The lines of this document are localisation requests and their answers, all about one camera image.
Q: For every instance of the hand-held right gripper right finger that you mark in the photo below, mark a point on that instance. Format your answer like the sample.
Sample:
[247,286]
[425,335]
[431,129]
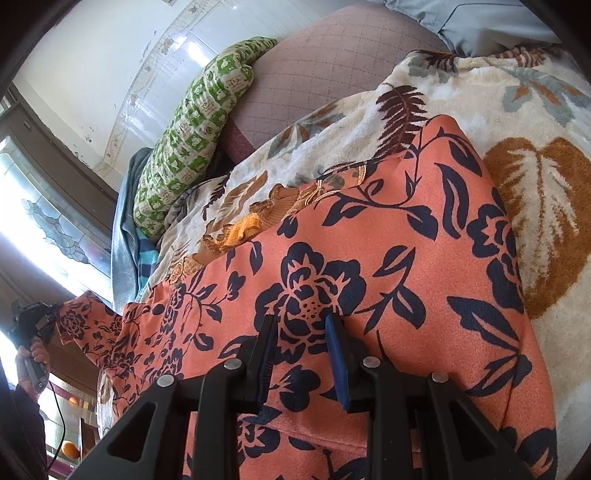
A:
[334,360]

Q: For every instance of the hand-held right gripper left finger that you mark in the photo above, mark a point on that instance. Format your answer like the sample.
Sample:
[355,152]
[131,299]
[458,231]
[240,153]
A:
[261,369]

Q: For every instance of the orange floral print garment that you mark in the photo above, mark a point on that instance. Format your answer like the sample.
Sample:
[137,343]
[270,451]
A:
[369,207]

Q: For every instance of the person's left forearm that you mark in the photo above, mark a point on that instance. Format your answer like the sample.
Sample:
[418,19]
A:
[23,429]

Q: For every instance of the person's left hand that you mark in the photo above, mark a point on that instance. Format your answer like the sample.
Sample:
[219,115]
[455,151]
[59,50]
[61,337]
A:
[27,371]

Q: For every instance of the orange fruit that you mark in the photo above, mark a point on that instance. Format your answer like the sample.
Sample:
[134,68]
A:
[74,400]
[69,449]

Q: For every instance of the stained glass window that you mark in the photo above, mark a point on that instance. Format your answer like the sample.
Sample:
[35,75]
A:
[51,217]

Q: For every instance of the grey-blue cloth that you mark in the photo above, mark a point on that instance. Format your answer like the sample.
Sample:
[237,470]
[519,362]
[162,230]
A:
[122,240]

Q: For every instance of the teal striped cloth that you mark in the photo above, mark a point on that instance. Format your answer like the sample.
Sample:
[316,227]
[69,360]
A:
[147,263]

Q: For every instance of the green patterned pillow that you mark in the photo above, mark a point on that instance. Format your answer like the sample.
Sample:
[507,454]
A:
[194,124]

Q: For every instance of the pink-brown quilted mattress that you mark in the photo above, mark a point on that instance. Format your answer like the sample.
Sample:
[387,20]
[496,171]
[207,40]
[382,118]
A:
[323,69]

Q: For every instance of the cream leaf print blanket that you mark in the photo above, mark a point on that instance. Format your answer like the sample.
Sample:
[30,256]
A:
[531,106]

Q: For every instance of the light blue-grey cloth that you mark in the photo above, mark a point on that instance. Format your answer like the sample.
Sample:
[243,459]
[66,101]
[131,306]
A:
[485,23]

